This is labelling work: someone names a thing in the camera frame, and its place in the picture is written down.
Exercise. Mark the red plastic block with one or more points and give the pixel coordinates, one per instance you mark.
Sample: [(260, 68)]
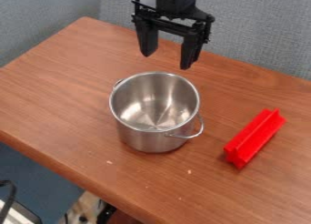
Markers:
[(249, 141)]

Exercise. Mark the stainless steel metal pot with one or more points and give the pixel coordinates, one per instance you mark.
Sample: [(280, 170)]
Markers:
[(156, 107)]

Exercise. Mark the wooden table leg base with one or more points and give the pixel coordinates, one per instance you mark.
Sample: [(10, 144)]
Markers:
[(90, 210)]

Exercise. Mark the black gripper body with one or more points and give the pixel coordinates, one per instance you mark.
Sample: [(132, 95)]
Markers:
[(176, 16)]

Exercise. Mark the grey device under table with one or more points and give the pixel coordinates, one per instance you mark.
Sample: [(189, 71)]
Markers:
[(21, 215)]

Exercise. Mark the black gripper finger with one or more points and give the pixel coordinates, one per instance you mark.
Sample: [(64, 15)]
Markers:
[(148, 35), (190, 49)]

